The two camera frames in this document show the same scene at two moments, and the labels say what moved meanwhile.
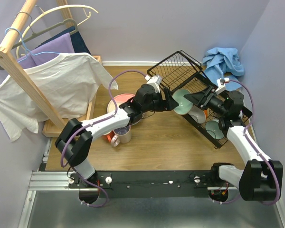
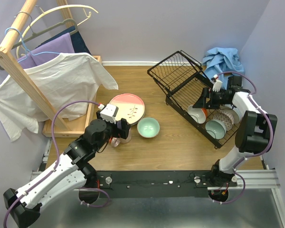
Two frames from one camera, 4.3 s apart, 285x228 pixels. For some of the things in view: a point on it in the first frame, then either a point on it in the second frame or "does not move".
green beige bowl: x=185 y=106 → x=148 y=127
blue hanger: x=24 y=48 does not move
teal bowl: x=212 y=128 does not move
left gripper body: x=163 y=100 → x=123 y=126
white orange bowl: x=197 y=114 does not move
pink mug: x=122 y=135 does not move
